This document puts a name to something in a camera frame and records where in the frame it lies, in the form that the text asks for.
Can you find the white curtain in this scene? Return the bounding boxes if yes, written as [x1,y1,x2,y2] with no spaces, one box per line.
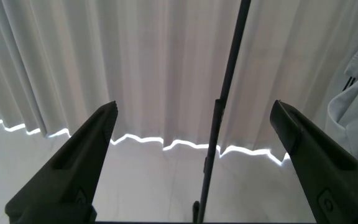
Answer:
[0,0,358,166]

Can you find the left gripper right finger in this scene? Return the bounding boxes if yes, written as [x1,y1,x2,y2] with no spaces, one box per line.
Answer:
[269,99,358,223]

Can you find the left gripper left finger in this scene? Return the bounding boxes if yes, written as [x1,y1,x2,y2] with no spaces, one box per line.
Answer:
[4,100,119,223]

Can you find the black clothes rack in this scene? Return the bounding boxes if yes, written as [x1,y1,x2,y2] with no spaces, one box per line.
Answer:
[192,0,252,223]

